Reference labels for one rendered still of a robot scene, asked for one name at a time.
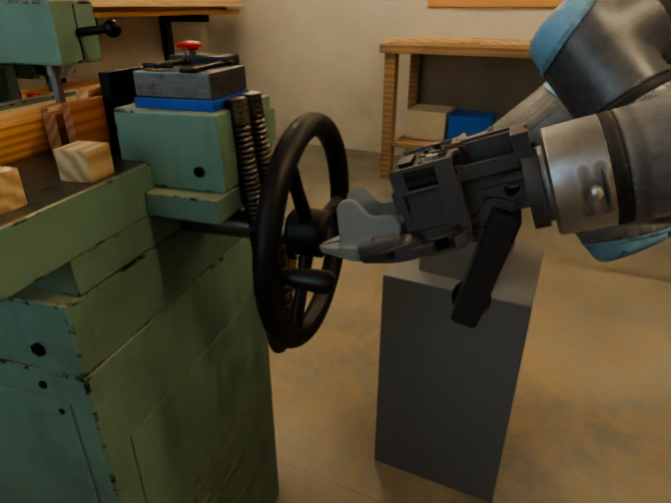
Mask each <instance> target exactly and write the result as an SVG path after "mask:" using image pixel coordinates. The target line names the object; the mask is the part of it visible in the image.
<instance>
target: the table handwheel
mask: <svg viewBox="0 0 671 503"><path fill-rule="evenodd" d="M313 137H318V138H319V140H320V141H321V143H322V145H323V148H324V150H325V154H326V158H327V162H328V168H329V175H330V188H331V199H330V201H329V202H328V203H327V204H326V205H325V207H324V208H323V209H322V210H321V209H312V208H310V205H309V202H308V199H307V196H306V193H305V190H304V187H303V183H302V179H301V175H300V172H299V168H298V163H299V161H300V158H301V156H302V154H303V152H304V150H305V148H306V146H307V145H308V143H309V142H310V140H311V139H312V138H313ZM289 192H291V195H292V198H293V202H294V205H295V208H294V209H293V210H292V211H291V212H290V213H289V214H288V215H285V212H286V207H287V201H288V197H289ZM348 192H349V180H348V167H347V159H346V153H345V148H344V144H343V141H342V138H341V135H340V132H339V130H338V128H337V126H336V124H335V123H334V122H333V121H332V119H331V118H329V117H328V116H326V115H325V114H322V113H318V112H309V113H305V114H303V115H301V116H299V117H298V118H296V119H295V120H294V121H293V122H292V123H291V124H290V125H289V126H288V127H287V129H286V130H285V132H284V133H283V135H282V136H281V138H280V140H279V142H278V143H277V145H276V148H275V150H274V152H273V154H272V157H271V159H270V162H269V165H268V168H267V171H266V174H265V178H264V181H263V185H262V189H261V194H260V198H259V203H258V209H257V215H256V222H255V231H254V244H253V280H254V291H255V298H256V304H257V308H258V312H259V316H260V319H261V322H262V324H263V327H264V329H265V331H266V333H267V334H268V336H269V337H270V338H271V339H272V341H273V342H275V343H276V344H277V345H279V346H281V347H285V348H296V347H300V346H302V345H303V344H305V343H307V342H308V341H309V340H310V339H311V338H312V337H313V336H314V335H315V333H316V332H317V331H318V329H319V328H320V326H321V325H322V323H323V321H324V319H325V317H326V315H327V313H328V310H329V308H330V305H331V303H332V300H333V297H334V294H335V291H333V292H331V293H329V294H323V293H314V295H313V297H312V300H311V302H310V304H309V306H308V308H307V310H306V311H305V307H306V300H307V292H308V291H307V290H303V289H299V288H295V295H294V301H293V306H292V312H291V318H290V321H289V320H288V317H287V314H286V311H285V307H284V302H283V295H282V286H281V246H282V243H284V244H286V247H287V248H288V250H289V251H290V253H293V254H299V255H300V256H299V264H298V268H312V264H313V258H314V256H315V257H325V258H324V263H323V267H322V269H324V270H329V271H331V272H332V273H333V274H334V275H335V276H336V278H337V280H338V277H339V273H340V269H341V264H342V258H340V257H337V256H334V255H330V254H327V253H324V252H322V251H321V249H320V245H321V244H322V243H323V242H326V241H328V240H330V239H332V238H334V237H337V236H339V234H338V224H337V213H336V208H337V205H338V204H339V203H340V202H341V201H343V200H346V196H347V194H348ZM180 224H181V227H182V228H183V229H184V230H187V231H194V232H201V233H209V234H216V235H224V236H231V237H239V238H246V239H250V236H251V235H252V234H250V232H251V231H252V230H250V229H249V225H248V224H247V219H246V214H245V210H238V211H237V212H235V213H234V214H233V215H232V216H230V217H229V218H228V219H226V220H225V221H224V222H222V223H221V224H220V225H213V224H205V223H198V222H190V221H182V220H180Z"/></svg>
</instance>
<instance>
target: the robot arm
mask: <svg viewBox="0 0 671 503"><path fill-rule="evenodd" d="M529 55H530V57H531V59H532V61H533V62H534V64H535V65H536V67H537V68H538V70H539V72H540V77H541V78H542V79H543V78H544V79H545V80H546V81H547V82H545V83H543V85H542V86H541V87H540V88H538V89H537V90H536V91H535V92H533V93H532V94H531V95H530V96H528V97H527V98H526V99H525V100H523V101H522V102H521V103H520V104H518V105H517V106H516V107H515V108H513V109H512V110H511V111H510V112H508V113H507V114H506V115H505V116H503V117H502V118H501V119H500V120H498V121H497V122H496V123H495V124H493V125H492V126H491V127H490V128H488V129H487V130H486V131H484V132H481V133H478V134H475V135H472V136H469V137H466V138H463V139H460V140H459V139H458V138H457V137H455V138H452V139H448V140H445V141H441V142H437V143H434V144H430V145H427V146H423V147H420V148H416V149H413V150H409V151H405V152H403V157H402V158H401V159H400V160H399V162H398V163H397V164H396V166H395V167H394V169H393V170H392V172H389V173H388V174H389V179H390V182H391V186H392V189H393V192H392V194H391V196H392V199H393V201H390V202H385V203H383V202H380V201H378V200H377V199H376V198H375V197H374V196H373V195H372V194H371V193H370V192H369V191H368V190H367V189H366V188H364V187H355V188H352V189H351V190H350V191H349V192H348V194H347V196H346V200H343V201H341V202H340V203H339V204H338V205H337V208H336V213H337V224H338V234H339V236H337V237H334V238H332V239H330V240H328V241H326V242H323V243H322V244H321V245H320V249H321V251H322V252H324V253H327V254H330V255H334V256H337V257H340V258H344V259H348V260H352V261H362V262H363V263H395V262H403V261H408V260H413V259H416V258H420V257H424V256H431V255H440V254H444V253H448V252H453V251H457V250H460V249H462V248H464V247H466V246H467V245H468V243H473V242H475V243H477V242H478V243H477V245H476V248H475V250H474V253H473V255H472V258H471V260H470V263H469V265H468V268H467V270H466V273H465V275H464V278H463V280H461V281H460V282H459V283H458V284H457V285H456V286H455V287H454V289H453V291H452V294H451V301H452V305H453V310H452V314H451V320H452V321H453V322H455V323H458V324H461V325H463V326H466V327H469V328H475V327H477V324H478V322H479V320H480V318H481V316H482V315H483V314H484V313H486V312H487V311H488V309H489V307H490V305H491V300H492V296H491V292H492V290H493V288H494V286H495V283H496V281H497V279H498V276H499V274H500V272H501V269H502V267H503V265H504V263H505V260H506V258H507V256H508V253H509V251H510V249H511V247H512V244H513V242H514V240H515V237H516V235H517V233H518V231H519V228H520V226H521V209H525V208H531V213H532V217H533V221H534V224H535V228H536V229H541V228H546V227H551V226H552V223H551V221H556V222H557V226H558V231H559V233H560V234H562V235H569V234H574V233H575V234H576V235H577V236H578V238H579V239H580V242H581V244H582V245H584V246H585V247H586V248H587V250H588V251H589V252H590V253H591V255H592V256H593V257H594V258H595V259H597V260H599V261H603V262H608V261H614V260H617V259H621V258H624V257H627V256H629V255H632V254H635V253H637V252H641V251H644V250H646V249H648V248H651V247H653V246H655V245H657V244H660V243H662V242H664V241H666V240H667V239H668V238H671V68H670V67H669V65H668V64H669V63H671V0H564V1H563V2H562V3H561V4H560V5H559V6H558V7H557V8H556V9H555V10H554V11H553V12H552V13H551V14H550V15H549V16H548V17H547V18H546V19H545V20H544V22H543V23H542V24H541V25H540V27H539V28H538V29H537V31H536V32H535V34H534V36H533V38H532V40H531V42H530V45H529ZM419 152H420V153H419Z"/></svg>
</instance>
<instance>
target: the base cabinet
mask: <svg viewBox="0 0 671 503"><path fill-rule="evenodd" d="M278 496H279V480H278V466H277V452H276V438H275V425H274V411H273V397H272V384H271V370H270V356H269V342H268V336H267V333H266V331H265V329H264V327H263V324H262V322H261V319H260V316H259V312H258V308H257V304H256V298H255V291H254V280H253V251H252V247H251V241H250V239H246V238H242V239H241V240H240V241H239V242H238V243H236V244H235V245H234V246H233V247H232V248H231V249H230V250H229V251H227V252H226V253H225V254H224V255H223V256H222V257H221V258H219V259H218V260H217V261H216V262H215V263H214V264H213V265H212V266H210V267H209V268H208V269H207V270H206V271H205V272H204V273H203V274H201V275H200V276H199V277H198V278H197V279H196V280H195V281H194V282H192V283H191V284H190V285H189V286H188V287H187V288H186V289H184V290H183V291H182V292H181V293H180V294H179V295H178V296H177V297H175V298H174V299H173V300H172V301H171V302H170V303H169V304H168V305H166V306H165V307H164V308H163V309H162V310H161V311H160V312H159V313H157V314H156V315H155V316H154V317H153V318H152V319H151V320H150V321H148V322H147V323H146V324H145V325H144V326H143V327H142V328H140V329H139V330H138V331H137V332H136V333H135V334H134V335H133V336H131V337H130V338H129V339H128V340H127V341H126V342H125V343H124V344H122V345H121V346H120V347H119V348H118V349H117V350H116V351H115V352H113V353H112V354H111V355H110V356H109V357H108V358H107V359H106V360H104V361H103V362H102V363H101V364H100V365H99V366H98V367H96V368H95V369H94V370H93V371H92V372H91V373H90V374H89V375H87V376H85V377H79V376H75V375H70V374H66V373H62V372H58V371H53V370H49V369H45V368H41V367H36V366H32V365H28V364H24V363H19V362H15V361H11V360H7V359H2V358H0V503H275V502H276V500H277V498H278Z"/></svg>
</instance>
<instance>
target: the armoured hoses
mask: <svg viewBox="0 0 671 503"><path fill-rule="evenodd" d="M225 105H226V109H227V110H230V111H231V115H232V122H233V127H234V128H233V132H234V138H235V143H236V146H235V148H236V149H237V150H236V154H237V159H238V165H239V167H238V169H239V170H240V171H239V175H240V180H241V182H240V184H241V185H242V187H241V190H242V195H243V200H244V205H245V206H244V208H245V214H246V219H247V224H248V225H249V229H250V230H252V231H251V232H250V234H252V235H251V236H250V241H251V247H252V250H253V244H254V231H255V222H256V215H257V209H258V203H259V198H260V194H261V189H262V185H263V181H264V178H265V174H266V171H267V168H268V165H269V162H270V159H271V156H272V155H271V154H270V152H271V150H270V144H269V139H268V136H269V135H268V134H267V131H268V130H267V128H266V126H267V124H266V123H265V121H266V119H265V118H264V116H265V113H264V103H263V98H262V92H260V91H250V92H245V93H243V94H242V96H237V97H231V98H228V99H227V100H225ZM283 268H289V264H288V257H287V252H286V244H284V243H282V246H281V271H282V269H283ZM281 286H282V295H283V302H284V307H285V311H286V314H287V317H288V320H289V321H290V318H291V312H292V306H293V301H294V295H293V290H292V287H291V286H290V285H287V284H283V283H281ZM267 335H268V334H267ZM268 342H269V345H270V348H271V350H272V351H273V352H275V353H282V352H284V351H285V350H286V348H285V347H281V346H279V345H277V344H276V343H275V342H273V341H272V339H271V338H270V337H269V336H268Z"/></svg>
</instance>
